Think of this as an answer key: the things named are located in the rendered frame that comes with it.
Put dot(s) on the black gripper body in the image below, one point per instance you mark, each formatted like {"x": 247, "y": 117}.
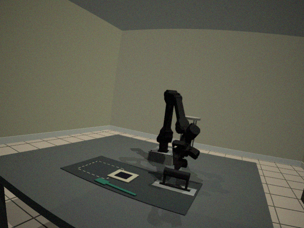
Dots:
{"x": 181, "y": 144}

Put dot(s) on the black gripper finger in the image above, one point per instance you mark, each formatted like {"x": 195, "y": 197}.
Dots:
{"x": 179, "y": 164}
{"x": 177, "y": 153}

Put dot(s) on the dark grey flat mat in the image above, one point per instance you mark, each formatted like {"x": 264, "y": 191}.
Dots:
{"x": 100, "y": 167}

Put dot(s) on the beige square tile with black centre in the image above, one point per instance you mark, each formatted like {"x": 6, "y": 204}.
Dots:
{"x": 123, "y": 176}

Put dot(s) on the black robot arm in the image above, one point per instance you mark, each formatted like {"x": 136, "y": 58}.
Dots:
{"x": 189, "y": 131}

